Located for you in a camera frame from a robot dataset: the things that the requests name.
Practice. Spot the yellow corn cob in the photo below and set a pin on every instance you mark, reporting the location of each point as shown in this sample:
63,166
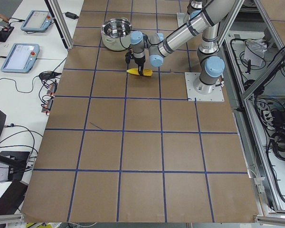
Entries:
135,71

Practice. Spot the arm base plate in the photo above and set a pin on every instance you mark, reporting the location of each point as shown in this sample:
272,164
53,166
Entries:
197,91
182,18

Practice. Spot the small circuit boards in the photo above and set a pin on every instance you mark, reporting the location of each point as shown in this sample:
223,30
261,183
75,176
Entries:
48,98

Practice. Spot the near teach pendant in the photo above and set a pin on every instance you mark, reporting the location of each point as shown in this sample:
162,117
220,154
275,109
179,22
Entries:
21,58

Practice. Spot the teach pendant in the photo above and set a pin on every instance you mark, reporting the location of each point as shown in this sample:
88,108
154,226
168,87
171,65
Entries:
21,58
37,21

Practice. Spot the black monitor stand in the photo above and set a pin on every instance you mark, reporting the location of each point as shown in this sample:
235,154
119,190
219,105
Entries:
12,165

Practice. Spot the white paper bag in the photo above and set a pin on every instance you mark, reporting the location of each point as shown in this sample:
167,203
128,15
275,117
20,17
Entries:
255,51

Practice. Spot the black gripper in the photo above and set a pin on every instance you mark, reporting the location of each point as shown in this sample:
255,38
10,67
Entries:
139,61

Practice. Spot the pale green cooking pot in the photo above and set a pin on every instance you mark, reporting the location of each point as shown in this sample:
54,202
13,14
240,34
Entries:
116,34

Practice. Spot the far teach pendant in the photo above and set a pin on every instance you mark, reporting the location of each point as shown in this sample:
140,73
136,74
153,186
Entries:
37,21

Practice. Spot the left side frame rail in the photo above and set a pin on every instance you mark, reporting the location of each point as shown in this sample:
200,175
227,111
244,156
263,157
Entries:
261,94

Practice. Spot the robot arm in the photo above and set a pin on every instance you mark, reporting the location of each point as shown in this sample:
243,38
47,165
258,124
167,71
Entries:
204,18

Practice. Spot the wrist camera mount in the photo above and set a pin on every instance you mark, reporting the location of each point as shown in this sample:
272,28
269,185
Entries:
128,57

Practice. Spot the aluminium frame post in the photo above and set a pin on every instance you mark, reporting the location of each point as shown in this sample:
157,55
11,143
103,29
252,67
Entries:
58,17

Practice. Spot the black power brick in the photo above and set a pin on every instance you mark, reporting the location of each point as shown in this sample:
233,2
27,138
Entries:
71,15

